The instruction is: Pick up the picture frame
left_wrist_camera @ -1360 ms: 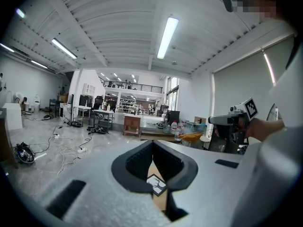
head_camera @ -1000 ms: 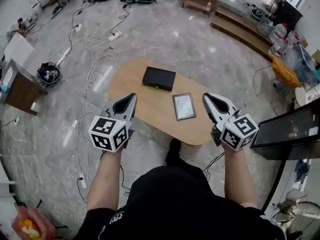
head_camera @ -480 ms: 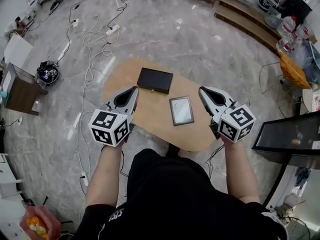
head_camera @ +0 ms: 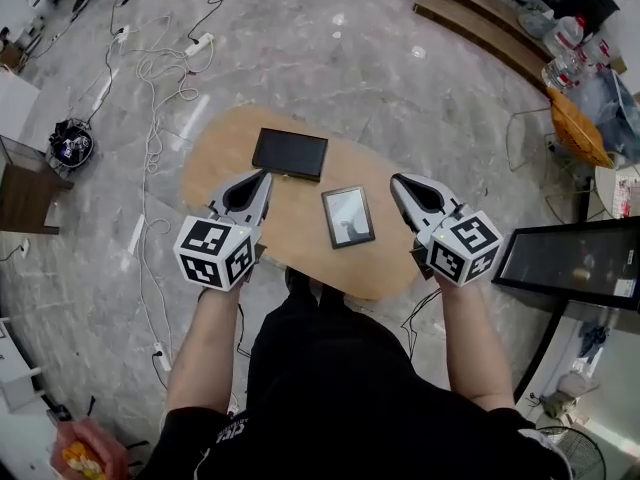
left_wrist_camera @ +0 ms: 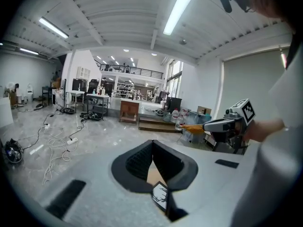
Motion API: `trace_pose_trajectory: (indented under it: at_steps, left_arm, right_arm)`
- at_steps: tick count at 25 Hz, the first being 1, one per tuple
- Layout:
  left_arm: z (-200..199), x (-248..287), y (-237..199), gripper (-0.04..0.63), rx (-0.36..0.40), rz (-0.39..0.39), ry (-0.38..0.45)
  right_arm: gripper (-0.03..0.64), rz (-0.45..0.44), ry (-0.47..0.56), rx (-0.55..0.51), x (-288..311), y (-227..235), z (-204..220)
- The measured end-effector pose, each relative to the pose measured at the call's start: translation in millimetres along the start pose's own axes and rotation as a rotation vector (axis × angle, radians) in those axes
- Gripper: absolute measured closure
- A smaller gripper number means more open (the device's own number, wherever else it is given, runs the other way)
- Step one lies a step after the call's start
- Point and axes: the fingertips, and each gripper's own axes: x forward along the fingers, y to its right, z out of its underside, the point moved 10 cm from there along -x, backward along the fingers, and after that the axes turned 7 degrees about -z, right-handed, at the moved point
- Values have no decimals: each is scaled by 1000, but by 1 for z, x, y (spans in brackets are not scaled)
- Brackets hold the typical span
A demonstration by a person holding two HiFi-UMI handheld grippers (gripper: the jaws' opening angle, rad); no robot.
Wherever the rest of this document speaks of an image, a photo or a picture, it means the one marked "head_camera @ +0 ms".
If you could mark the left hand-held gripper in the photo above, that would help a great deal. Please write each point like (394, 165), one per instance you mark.
(215, 253)

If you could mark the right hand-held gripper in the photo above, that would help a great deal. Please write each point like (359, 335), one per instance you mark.
(465, 248)

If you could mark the framed deer picture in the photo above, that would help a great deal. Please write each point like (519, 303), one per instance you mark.
(348, 217)

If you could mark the person's left forearm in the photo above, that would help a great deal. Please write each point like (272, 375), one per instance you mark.
(205, 353)

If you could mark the person's right forearm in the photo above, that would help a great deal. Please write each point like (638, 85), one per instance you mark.
(475, 348)

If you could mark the wooden coffee table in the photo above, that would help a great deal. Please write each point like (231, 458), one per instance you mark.
(350, 163)

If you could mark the black rectangular box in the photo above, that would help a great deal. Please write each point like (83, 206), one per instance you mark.
(290, 153)

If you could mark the person's black shoe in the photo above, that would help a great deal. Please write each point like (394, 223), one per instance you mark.
(296, 278)

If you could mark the white power strip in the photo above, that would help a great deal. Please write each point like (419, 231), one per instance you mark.
(123, 34)
(162, 356)
(199, 44)
(25, 248)

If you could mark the orange woven metal chair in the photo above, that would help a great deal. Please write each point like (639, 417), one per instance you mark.
(580, 128)

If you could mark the wooden step platform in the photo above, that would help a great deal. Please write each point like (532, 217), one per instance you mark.
(480, 23)

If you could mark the clear red label bottle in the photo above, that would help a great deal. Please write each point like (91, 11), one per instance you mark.
(562, 72)

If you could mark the round white table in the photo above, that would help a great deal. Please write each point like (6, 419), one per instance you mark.
(617, 190)

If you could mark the clear blue plastic bag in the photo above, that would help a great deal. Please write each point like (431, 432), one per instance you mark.
(610, 113)

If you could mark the person's black clothing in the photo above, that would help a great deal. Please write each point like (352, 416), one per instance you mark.
(330, 393)

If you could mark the clear plastic basin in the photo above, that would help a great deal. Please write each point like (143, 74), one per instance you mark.
(536, 22)

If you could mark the dark wooden vanity cabinet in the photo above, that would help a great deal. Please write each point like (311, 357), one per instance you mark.
(27, 193)

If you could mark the large clear water jug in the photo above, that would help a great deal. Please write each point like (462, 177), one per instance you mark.
(567, 35)

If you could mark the blue cloth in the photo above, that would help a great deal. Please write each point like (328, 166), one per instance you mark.
(594, 340)

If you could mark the white shelf rack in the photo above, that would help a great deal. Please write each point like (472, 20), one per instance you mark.
(15, 373)

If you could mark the black floor fan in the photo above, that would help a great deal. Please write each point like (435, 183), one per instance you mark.
(570, 450)

